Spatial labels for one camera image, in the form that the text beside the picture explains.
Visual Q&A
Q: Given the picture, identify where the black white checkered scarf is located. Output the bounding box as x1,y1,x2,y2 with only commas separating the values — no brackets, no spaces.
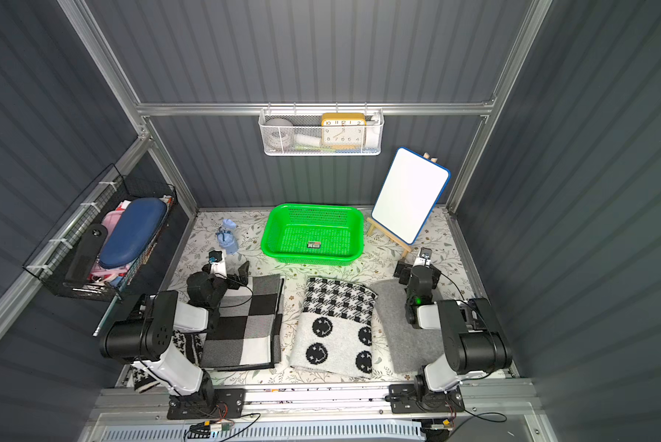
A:
200,274,284,371

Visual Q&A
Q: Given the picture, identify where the grey scarf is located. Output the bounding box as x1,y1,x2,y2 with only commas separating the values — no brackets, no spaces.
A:
369,280,444,379

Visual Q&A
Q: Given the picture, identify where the smiley houndstooth scarf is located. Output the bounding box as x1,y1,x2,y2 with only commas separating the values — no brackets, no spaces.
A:
290,276,376,379

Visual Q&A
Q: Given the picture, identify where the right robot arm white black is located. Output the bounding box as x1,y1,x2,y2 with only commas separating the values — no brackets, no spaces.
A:
390,256,513,410

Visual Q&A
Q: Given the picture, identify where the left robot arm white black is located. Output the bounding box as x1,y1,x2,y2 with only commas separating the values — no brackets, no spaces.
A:
96,263,249,419

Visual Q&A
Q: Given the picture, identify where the houndstooth scarf at edge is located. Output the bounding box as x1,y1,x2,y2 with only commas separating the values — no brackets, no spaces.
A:
131,331,203,393

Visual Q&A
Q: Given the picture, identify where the green plastic basket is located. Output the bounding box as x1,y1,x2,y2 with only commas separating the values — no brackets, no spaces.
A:
260,204,365,266

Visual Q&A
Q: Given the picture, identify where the pink item in basket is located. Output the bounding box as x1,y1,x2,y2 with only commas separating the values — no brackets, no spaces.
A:
89,200,131,285

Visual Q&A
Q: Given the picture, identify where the black remote in basket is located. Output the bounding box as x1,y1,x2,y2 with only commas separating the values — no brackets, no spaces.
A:
64,224,108,283

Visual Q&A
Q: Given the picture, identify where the wooden easel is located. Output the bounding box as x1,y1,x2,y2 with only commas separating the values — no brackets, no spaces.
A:
366,215,412,262

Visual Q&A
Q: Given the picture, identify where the floral table cloth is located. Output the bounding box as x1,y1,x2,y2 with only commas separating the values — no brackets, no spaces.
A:
170,211,444,385

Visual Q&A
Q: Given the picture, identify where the blue oval case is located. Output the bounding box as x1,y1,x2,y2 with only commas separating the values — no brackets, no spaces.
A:
98,198,168,270

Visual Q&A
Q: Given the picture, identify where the white tape roll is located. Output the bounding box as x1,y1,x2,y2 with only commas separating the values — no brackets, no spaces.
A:
261,118,295,152

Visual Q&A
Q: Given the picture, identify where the yellow alarm clock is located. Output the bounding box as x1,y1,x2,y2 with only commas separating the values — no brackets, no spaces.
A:
321,112,367,150

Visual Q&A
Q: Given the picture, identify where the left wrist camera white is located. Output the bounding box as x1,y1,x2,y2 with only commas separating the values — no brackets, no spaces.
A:
207,250,227,278

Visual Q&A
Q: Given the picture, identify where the small whiteboard blue frame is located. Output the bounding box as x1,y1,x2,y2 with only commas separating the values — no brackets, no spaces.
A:
371,147,452,244

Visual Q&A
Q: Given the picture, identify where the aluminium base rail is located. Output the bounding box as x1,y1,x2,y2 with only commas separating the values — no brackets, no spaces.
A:
86,378,547,429

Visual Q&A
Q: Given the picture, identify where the white wire wall basket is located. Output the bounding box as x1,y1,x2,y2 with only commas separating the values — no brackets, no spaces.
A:
258,109,385,157

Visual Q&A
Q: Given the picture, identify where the black wire side basket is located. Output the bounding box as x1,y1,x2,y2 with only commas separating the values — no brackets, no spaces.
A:
23,165,177,302

